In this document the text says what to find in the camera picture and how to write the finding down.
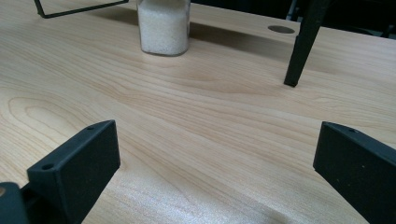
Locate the black metal stand leg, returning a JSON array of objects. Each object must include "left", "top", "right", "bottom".
[{"left": 283, "top": 0, "right": 332, "bottom": 88}]

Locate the glass jar of white grains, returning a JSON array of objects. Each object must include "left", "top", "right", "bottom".
[{"left": 135, "top": 0, "right": 191, "bottom": 57}]

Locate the black wire rack frame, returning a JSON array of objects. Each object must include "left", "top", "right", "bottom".
[{"left": 33, "top": 0, "right": 130, "bottom": 20}]

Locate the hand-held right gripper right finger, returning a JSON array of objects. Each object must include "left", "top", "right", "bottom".
[{"left": 312, "top": 120, "right": 396, "bottom": 224}]

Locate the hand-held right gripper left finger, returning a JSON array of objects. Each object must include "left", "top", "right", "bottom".
[{"left": 26, "top": 119, "right": 121, "bottom": 224}]

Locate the round grey table grommet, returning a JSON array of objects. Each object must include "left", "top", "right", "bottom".
[{"left": 267, "top": 24, "right": 296, "bottom": 35}]

